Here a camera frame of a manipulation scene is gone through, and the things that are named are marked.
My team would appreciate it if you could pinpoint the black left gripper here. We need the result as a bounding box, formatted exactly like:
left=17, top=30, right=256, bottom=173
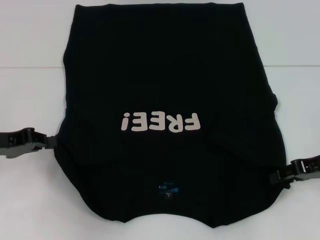
left=0, top=126, right=59, bottom=160

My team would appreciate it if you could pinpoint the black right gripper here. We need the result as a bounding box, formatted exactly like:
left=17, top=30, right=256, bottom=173
left=269, top=154, right=320, bottom=188

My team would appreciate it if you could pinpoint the black shirt with FREE print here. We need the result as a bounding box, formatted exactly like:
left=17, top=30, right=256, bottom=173
left=56, top=2, right=292, bottom=223

